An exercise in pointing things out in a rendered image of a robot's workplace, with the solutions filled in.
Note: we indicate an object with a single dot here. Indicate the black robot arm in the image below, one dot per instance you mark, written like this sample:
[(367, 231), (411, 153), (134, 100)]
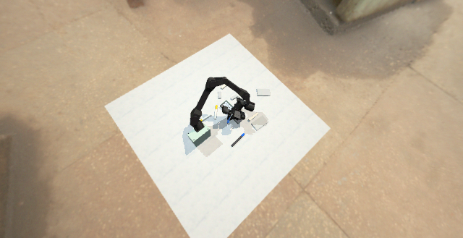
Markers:
[(211, 83)]

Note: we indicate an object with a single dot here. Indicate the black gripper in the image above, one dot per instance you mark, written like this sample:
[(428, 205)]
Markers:
[(226, 110)]

